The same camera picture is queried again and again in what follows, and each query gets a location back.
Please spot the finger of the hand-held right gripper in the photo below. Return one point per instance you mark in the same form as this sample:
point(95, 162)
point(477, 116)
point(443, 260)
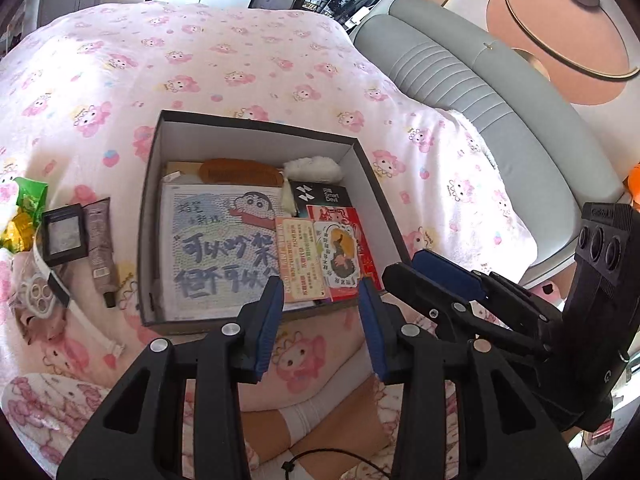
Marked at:
point(450, 270)
point(450, 305)

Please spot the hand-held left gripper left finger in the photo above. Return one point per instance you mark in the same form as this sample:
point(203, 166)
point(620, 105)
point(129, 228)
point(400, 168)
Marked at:
point(267, 330)

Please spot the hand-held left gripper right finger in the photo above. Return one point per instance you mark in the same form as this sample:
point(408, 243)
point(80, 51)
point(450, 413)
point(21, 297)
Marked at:
point(372, 335)

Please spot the cartoon print craft packet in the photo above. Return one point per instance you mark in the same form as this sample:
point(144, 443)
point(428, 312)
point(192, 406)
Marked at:
point(215, 250)

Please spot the black cardboard box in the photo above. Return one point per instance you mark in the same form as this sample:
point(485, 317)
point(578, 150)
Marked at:
point(255, 135)

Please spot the red card packet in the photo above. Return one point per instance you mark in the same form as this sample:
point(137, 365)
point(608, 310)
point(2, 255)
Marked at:
point(370, 265)

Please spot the pink orange card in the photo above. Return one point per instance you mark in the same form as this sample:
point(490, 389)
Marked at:
point(300, 260)

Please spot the person's leg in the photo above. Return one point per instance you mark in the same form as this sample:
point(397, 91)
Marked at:
point(345, 425)

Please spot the white sock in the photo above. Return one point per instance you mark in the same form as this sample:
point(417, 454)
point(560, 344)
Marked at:
point(310, 420)

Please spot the orange toy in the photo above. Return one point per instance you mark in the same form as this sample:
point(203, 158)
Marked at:
point(635, 185)

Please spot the small black packet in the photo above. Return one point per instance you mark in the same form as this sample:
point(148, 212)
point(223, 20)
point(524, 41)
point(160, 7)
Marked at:
point(325, 195)

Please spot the brown wooden comb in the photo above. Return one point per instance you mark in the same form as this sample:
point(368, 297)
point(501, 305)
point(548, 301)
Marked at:
point(235, 172)

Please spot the grey padded headboard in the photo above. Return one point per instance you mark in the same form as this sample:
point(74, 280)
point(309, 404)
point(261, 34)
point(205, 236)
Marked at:
point(475, 110)

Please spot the brown hand cream tube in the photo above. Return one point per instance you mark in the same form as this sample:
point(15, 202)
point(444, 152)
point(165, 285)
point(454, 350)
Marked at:
point(100, 255)

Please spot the black makeup compact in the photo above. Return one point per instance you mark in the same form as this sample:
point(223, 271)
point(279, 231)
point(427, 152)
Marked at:
point(62, 235)

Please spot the white round perforated gadget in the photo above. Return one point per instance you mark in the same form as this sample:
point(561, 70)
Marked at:
point(40, 295)

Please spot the person's pink printed pajamas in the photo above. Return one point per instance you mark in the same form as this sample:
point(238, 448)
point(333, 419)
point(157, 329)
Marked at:
point(45, 410)

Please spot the yellow snack packet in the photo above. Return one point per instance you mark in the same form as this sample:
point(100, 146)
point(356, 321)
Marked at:
point(20, 232)

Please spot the pink printed blanket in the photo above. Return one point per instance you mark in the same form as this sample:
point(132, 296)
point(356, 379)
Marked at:
point(250, 60)

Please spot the round salmon wall decoration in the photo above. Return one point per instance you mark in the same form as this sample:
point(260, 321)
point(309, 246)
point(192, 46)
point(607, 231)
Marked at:
point(550, 35)

